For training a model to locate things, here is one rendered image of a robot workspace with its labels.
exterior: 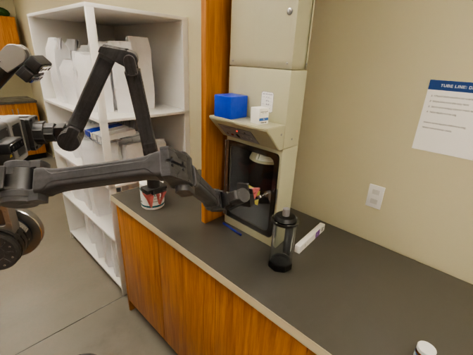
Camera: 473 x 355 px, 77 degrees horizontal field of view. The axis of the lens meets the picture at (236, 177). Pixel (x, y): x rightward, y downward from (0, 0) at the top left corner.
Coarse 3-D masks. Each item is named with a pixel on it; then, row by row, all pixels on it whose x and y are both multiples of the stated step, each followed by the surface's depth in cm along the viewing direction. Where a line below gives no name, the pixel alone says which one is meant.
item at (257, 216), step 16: (240, 144) 133; (240, 160) 135; (256, 160) 128; (272, 160) 122; (240, 176) 138; (256, 176) 130; (272, 176) 124; (272, 192) 126; (240, 208) 143; (256, 208) 135; (272, 208) 128; (256, 224) 138; (272, 224) 131
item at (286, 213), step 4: (284, 208) 114; (288, 208) 115; (280, 212) 118; (284, 212) 114; (288, 212) 114; (276, 216) 115; (280, 216) 115; (284, 216) 115; (288, 216) 115; (292, 216) 115; (276, 220) 114; (280, 220) 113; (284, 220) 113; (288, 220) 113; (292, 220) 113; (296, 220) 115; (288, 224) 112
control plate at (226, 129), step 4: (220, 124) 126; (224, 128) 128; (228, 128) 126; (232, 128) 123; (236, 128) 120; (228, 132) 130; (232, 132) 127; (236, 132) 125; (240, 132) 122; (248, 132) 117; (232, 136) 131; (236, 136) 128; (240, 136) 126; (244, 136) 123; (248, 136) 121; (252, 136) 118; (248, 140) 125; (252, 140) 123; (256, 140) 120
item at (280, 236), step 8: (272, 216) 117; (296, 216) 118; (280, 224) 112; (296, 224) 113; (272, 232) 118; (280, 232) 114; (288, 232) 114; (272, 240) 119; (280, 240) 115; (288, 240) 115; (272, 248) 119; (280, 248) 117; (288, 248) 117; (272, 256) 120; (280, 256) 118; (288, 256) 118; (280, 264) 119; (288, 264) 120
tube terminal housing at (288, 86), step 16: (240, 80) 125; (256, 80) 119; (272, 80) 114; (288, 80) 109; (304, 80) 115; (256, 96) 121; (288, 96) 111; (272, 112) 117; (288, 112) 113; (288, 128) 117; (256, 144) 127; (288, 144) 120; (288, 160) 124; (288, 176) 127; (288, 192) 132; (240, 224) 148
